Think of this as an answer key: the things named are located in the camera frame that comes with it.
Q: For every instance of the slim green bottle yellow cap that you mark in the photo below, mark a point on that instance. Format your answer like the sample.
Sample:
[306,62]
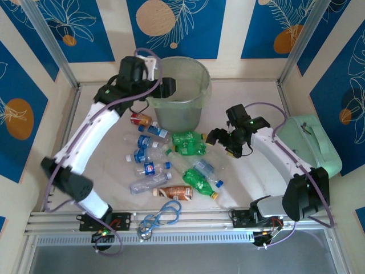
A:
[196,182]

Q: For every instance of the red label drink bottle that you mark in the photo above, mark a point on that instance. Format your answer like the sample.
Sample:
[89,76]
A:
[138,118]

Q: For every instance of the brown label drink bottle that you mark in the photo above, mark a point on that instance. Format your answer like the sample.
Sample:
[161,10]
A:
[176,192]

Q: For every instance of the clear bottle Pepsi logo label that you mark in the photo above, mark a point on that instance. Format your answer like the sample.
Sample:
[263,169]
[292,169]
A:
[149,168]

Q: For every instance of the clear unlabelled bottle blue cap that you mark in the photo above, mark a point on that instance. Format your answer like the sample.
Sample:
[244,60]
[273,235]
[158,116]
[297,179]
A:
[148,184]

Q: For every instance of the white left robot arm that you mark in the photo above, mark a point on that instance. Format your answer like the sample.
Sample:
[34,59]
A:
[85,137]

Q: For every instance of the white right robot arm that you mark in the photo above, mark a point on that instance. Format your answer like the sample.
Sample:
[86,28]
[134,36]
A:
[273,151]

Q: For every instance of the translucent grey-green plastic bin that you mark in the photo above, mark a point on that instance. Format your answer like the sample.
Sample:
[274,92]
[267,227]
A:
[176,117]

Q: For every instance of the mint green zip case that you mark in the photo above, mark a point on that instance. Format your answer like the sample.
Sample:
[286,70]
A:
[302,142]

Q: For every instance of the blue stethoscope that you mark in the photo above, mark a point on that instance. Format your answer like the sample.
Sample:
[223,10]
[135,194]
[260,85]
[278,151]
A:
[146,234]

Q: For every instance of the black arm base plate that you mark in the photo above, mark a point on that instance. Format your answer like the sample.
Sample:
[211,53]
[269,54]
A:
[239,218]
[122,221]

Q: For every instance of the long aluminium mounting rail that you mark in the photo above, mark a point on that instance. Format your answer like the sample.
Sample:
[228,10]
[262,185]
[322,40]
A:
[199,225]

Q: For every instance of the aluminium frame post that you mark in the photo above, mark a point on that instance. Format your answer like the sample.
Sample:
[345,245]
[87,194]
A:
[304,37]
[48,37]

